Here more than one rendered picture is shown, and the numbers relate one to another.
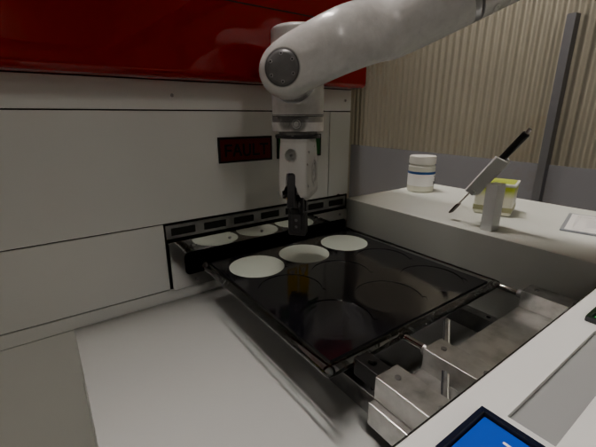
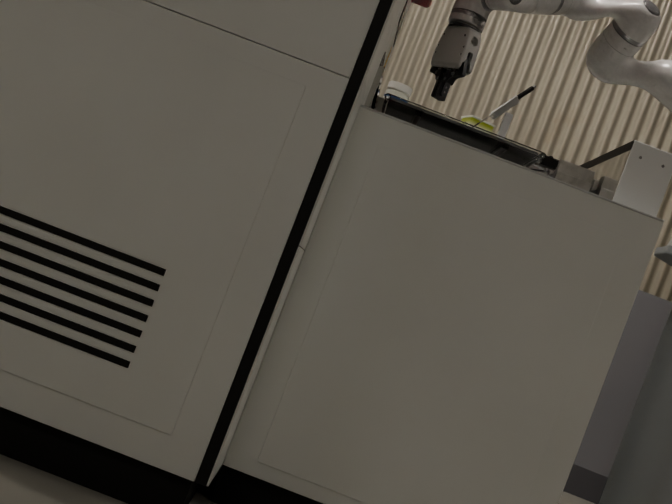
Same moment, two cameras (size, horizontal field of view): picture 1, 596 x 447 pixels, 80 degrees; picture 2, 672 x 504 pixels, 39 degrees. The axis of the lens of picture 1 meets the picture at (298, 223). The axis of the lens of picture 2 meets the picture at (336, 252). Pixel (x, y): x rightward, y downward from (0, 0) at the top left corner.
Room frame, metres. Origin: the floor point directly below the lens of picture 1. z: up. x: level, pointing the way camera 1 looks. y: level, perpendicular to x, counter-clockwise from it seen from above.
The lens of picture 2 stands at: (-0.62, 1.82, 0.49)
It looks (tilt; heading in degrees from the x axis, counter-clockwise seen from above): 1 degrees up; 306
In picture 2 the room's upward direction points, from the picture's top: 21 degrees clockwise
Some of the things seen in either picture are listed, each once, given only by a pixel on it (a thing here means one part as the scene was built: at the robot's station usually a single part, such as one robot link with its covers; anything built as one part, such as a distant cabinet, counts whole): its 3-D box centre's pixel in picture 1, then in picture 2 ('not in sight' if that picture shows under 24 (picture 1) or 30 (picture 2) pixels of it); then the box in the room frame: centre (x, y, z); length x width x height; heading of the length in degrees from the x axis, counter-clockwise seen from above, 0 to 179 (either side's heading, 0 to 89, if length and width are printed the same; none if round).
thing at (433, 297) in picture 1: (341, 272); (454, 137); (0.58, -0.08, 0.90); 0.34 x 0.34 x 0.01; 36
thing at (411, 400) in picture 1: (417, 403); (574, 171); (0.28, -0.12, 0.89); 0.08 x 0.03 x 0.03; 36
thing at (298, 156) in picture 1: (297, 162); (457, 47); (0.61, 0.00, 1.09); 0.10 x 0.07 x 0.11; 167
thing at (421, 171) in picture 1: (421, 173); (395, 101); (0.97, -0.34, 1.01); 0.07 x 0.07 x 0.10
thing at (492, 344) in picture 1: (494, 365); (553, 191); (0.37, -0.24, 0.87); 0.36 x 0.08 x 0.03; 126
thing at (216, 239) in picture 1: (270, 242); (370, 105); (0.74, 0.06, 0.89); 0.44 x 0.02 x 0.10; 126
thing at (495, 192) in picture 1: (485, 192); (500, 118); (0.63, -0.34, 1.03); 0.06 x 0.04 x 0.13; 36
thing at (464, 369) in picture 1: (462, 371); not in sight; (0.33, -0.18, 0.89); 0.08 x 0.03 x 0.03; 36
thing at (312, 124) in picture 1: (297, 125); (467, 22); (0.61, 0.00, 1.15); 0.09 x 0.08 x 0.03; 167
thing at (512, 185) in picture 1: (496, 196); (474, 131); (0.74, -0.42, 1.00); 0.07 x 0.07 x 0.07; 54
